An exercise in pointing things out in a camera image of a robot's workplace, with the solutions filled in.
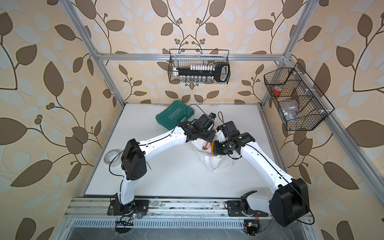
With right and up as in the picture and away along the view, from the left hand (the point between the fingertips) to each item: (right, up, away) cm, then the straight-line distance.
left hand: (211, 131), depth 84 cm
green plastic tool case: (-23, +12, +25) cm, 36 cm away
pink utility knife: (-3, -8, +1) cm, 8 cm away
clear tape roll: (-62, -14, +8) cm, 64 cm away
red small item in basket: (+39, +24, +3) cm, 46 cm away
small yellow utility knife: (+1, -9, +5) cm, 10 cm away
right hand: (+1, -10, -4) cm, 11 cm away
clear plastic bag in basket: (+38, +12, -10) cm, 41 cm away
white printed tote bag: (-4, -12, +3) cm, 13 cm away
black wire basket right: (+43, +14, -11) cm, 47 cm away
